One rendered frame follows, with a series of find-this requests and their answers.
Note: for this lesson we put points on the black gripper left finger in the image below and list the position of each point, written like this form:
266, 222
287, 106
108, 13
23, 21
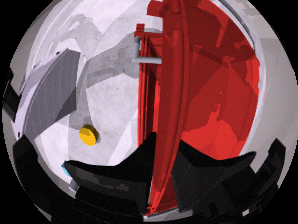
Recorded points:
132, 178

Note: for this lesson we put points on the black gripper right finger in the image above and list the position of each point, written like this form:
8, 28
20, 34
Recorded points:
195, 175

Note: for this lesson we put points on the black and grey cylinder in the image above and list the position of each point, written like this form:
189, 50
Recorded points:
73, 186

